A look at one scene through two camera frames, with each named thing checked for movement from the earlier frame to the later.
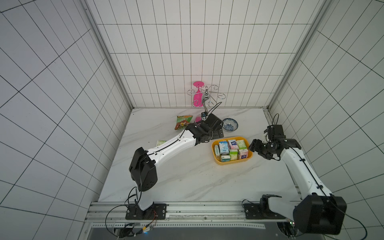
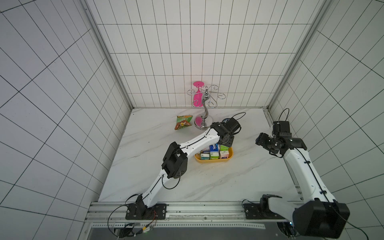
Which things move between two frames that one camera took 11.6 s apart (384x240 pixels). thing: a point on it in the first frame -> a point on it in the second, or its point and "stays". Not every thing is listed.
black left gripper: (217, 134) -> (230, 143)
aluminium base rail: (106, 215) stays
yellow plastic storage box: (227, 150) -> (197, 157)
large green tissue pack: (159, 142) -> (223, 148)
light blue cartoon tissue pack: (224, 148) -> (206, 150)
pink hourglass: (198, 97) stays
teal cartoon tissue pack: (226, 158) -> (205, 156)
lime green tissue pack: (233, 154) -> (214, 155)
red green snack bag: (182, 121) stays
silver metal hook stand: (204, 96) stays
